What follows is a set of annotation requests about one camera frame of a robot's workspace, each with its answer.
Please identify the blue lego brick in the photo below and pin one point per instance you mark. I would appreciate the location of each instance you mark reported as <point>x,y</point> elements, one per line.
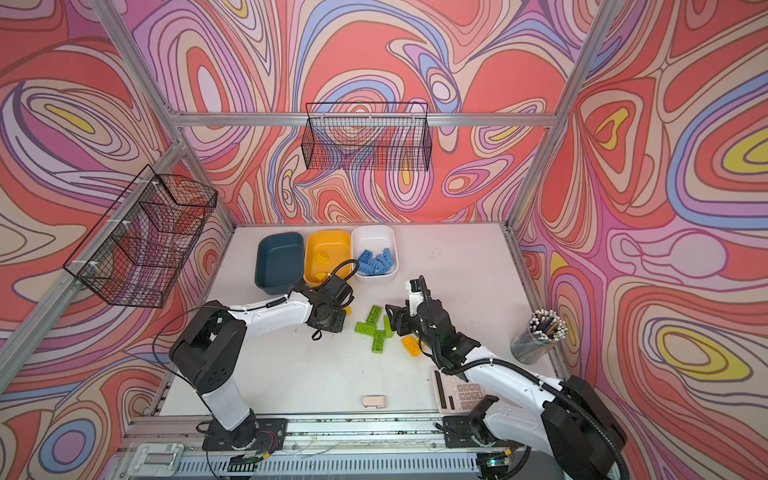
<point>365,256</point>
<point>387,255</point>
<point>380,264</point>

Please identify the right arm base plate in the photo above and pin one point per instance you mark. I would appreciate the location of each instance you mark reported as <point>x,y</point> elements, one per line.
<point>462,431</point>

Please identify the yellow plastic bin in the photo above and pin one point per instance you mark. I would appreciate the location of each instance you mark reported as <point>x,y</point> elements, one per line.
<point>325,250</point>

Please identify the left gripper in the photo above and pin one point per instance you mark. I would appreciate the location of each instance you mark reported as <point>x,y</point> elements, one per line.
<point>340,326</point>

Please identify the wire basket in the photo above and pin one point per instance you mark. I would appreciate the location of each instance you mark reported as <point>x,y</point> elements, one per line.
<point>140,250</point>
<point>367,136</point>

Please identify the dark teal plastic bin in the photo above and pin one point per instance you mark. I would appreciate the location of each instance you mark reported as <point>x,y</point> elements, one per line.
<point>279,264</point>

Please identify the left wire basket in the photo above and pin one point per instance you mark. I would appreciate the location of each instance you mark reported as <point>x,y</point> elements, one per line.
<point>140,250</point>

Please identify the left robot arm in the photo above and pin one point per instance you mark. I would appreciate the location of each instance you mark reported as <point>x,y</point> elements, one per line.
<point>207,351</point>

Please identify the pink eraser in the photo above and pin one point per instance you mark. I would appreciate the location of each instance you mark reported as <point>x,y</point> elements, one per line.
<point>374,402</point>

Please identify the green lego brick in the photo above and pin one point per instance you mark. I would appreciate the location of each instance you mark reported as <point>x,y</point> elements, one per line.
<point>374,315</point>
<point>387,326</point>
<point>378,342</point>

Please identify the cup of pencils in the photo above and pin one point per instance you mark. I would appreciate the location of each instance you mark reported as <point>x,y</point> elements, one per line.
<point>542,332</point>

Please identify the pink calculator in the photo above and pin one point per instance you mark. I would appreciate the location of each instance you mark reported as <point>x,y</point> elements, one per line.
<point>453,395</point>

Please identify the green lego brick low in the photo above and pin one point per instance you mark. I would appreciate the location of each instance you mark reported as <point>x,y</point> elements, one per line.
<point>365,329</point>

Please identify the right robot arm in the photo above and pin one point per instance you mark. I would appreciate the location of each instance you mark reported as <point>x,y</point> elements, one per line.
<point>565,419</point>

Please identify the green lego brick bottom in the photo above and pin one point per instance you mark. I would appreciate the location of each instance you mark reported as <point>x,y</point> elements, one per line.
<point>378,342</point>

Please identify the yellow lego brick long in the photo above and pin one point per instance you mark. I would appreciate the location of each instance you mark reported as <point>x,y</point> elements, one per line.
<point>411,345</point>

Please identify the white plastic bin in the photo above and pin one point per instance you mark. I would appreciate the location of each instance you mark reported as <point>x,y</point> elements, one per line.
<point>374,238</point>

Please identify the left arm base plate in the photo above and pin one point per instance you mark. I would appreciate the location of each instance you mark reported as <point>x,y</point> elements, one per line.
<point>261,435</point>

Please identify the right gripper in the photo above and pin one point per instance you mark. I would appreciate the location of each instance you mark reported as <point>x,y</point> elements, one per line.
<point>401,316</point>

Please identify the blue lego brick lone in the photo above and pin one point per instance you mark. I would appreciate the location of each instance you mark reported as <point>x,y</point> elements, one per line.
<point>366,269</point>

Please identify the white plastic handle bracket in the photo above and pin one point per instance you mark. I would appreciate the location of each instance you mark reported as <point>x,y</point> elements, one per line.
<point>156,460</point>

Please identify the back wire basket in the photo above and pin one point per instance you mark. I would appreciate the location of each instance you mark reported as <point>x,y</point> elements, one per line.
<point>367,136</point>

